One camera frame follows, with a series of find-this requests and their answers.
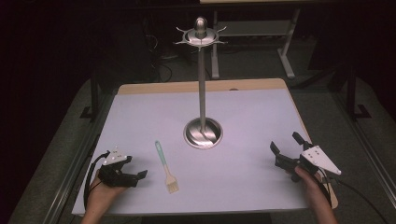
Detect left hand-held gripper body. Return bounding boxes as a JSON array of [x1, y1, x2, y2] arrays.
[[97, 146, 140, 189]]

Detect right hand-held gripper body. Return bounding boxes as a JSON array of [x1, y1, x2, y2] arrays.
[[274, 141, 343, 184]]

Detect teal handled pastry brush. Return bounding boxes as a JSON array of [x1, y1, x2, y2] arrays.
[[154, 140, 180, 195]]

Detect silver metal utensil stand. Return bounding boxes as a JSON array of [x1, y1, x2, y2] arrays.
[[173, 16, 228, 150]]

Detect person's left hand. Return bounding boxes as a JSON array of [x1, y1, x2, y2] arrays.
[[86, 169, 126, 216]]

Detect person's right hand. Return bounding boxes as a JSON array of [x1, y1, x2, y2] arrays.
[[293, 165, 332, 207]]

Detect white table mat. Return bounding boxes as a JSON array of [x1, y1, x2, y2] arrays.
[[71, 88, 316, 217]]

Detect black metal stand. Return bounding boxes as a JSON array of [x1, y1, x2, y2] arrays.
[[344, 63, 373, 121], [78, 69, 101, 121]]

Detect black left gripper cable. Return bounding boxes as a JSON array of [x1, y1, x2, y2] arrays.
[[82, 150, 112, 210]]

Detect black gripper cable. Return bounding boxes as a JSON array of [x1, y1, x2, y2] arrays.
[[82, 150, 112, 210], [317, 168, 390, 224]]

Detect grey metal rail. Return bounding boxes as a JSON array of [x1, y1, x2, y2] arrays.
[[331, 91, 396, 202], [41, 92, 117, 224]]

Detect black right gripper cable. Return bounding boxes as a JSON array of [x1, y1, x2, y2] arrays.
[[317, 168, 390, 224]]

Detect white metal desk frame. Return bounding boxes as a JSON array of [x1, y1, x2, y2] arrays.
[[199, 0, 396, 80]]

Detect black floor cables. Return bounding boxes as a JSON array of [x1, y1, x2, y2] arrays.
[[143, 18, 180, 83]]

